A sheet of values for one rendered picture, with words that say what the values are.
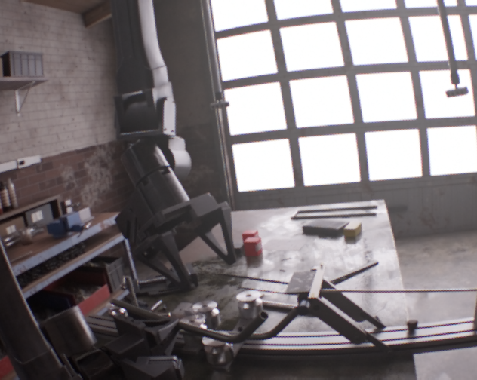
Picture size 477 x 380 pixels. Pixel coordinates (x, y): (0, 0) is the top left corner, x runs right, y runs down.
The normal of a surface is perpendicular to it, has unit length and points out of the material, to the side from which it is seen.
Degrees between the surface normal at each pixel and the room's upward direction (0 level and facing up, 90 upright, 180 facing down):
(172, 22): 90
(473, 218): 90
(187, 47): 90
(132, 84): 101
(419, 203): 90
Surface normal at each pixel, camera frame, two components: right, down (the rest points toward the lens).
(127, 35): -0.27, 0.40
